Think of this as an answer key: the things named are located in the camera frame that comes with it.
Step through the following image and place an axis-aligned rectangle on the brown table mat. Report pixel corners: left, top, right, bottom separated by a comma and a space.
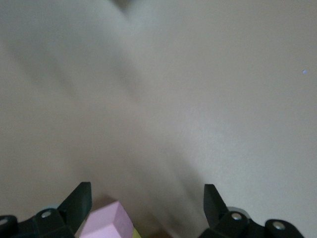
0, 0, 317, 238

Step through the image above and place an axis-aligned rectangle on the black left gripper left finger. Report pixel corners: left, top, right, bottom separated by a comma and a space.
0, 181, 93, 238

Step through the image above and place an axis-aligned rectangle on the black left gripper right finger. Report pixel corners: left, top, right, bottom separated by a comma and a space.
198, 183, 304, 238

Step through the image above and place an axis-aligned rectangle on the pink foam cube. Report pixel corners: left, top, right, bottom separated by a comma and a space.
79, 200, 134, 238

